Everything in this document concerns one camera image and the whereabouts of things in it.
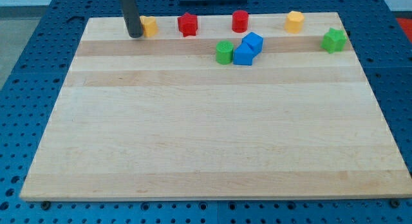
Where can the red star block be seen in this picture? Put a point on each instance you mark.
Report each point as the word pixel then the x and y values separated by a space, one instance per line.
pixel 188 24

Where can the green star block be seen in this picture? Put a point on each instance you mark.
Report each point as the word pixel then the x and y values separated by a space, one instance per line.
pixel 334 40

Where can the light wooden board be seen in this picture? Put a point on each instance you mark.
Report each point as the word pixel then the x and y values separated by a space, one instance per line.
pixel 159 119

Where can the green cylinder block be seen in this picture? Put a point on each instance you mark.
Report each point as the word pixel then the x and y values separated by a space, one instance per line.
pixel 224 52

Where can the blue block front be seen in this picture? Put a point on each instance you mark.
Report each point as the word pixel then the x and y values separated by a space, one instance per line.
pixel 243 55

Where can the blue cube block rear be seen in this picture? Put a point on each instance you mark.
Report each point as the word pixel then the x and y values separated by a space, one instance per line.
pixel 254 42

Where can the red cylinder block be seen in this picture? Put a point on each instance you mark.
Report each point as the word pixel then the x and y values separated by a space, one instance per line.
pixel 239 21

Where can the yellow block beside tool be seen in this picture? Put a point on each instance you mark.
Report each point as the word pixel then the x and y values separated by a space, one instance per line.
pixel 149 25

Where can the yellow hexagon block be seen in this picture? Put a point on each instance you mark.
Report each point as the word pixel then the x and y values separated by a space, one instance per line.
pixel 294 22

